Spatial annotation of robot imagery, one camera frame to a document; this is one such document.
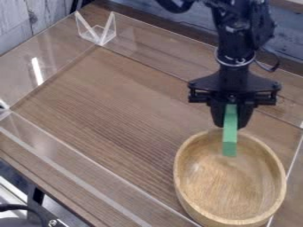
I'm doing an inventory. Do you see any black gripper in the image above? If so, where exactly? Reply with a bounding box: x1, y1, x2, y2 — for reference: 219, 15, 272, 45
189, 66, 282, 129

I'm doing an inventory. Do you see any green rectangular block stick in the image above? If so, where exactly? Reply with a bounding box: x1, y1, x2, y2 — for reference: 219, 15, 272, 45
223, 105, 238, 157

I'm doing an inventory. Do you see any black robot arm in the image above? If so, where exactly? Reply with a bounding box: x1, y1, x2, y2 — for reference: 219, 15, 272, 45
155, 0, 282, 129

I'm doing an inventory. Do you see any round wooden bowl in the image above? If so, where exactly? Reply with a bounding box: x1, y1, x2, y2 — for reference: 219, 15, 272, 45
173, 129, 288, 227

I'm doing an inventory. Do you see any clear acrylic tray wall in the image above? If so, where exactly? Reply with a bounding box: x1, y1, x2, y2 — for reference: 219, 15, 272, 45
0, 6, 303, 227

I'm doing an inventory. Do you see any clear acrylic corner bracket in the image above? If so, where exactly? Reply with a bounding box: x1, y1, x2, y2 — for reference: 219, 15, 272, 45
75, 12, 117, 46

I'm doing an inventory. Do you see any black table leg frame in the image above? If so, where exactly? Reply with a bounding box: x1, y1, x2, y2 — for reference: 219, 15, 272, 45
26, 184, 70, 227

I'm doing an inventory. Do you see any black cable under table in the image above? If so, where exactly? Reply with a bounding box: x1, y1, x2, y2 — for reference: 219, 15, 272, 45
0, 202, 31, 221

